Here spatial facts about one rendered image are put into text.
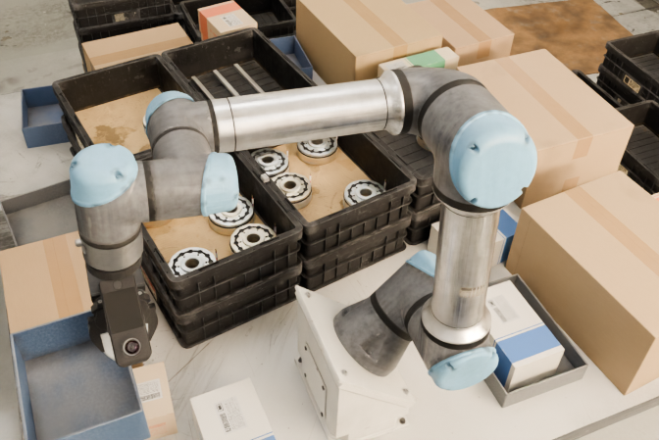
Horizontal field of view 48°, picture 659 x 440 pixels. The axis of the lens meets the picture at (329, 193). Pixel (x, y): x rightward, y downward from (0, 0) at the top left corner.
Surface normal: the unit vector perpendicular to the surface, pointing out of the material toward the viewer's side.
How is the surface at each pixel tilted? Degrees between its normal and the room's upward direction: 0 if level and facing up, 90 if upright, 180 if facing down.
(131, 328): 33
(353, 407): 90
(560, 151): 90
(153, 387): 0
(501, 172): 79
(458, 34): 0
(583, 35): 0
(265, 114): 41
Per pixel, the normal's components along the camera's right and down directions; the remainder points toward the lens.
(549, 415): 0.03, -0.74
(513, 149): 0.29, 0.51
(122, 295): 0.27, -0.29
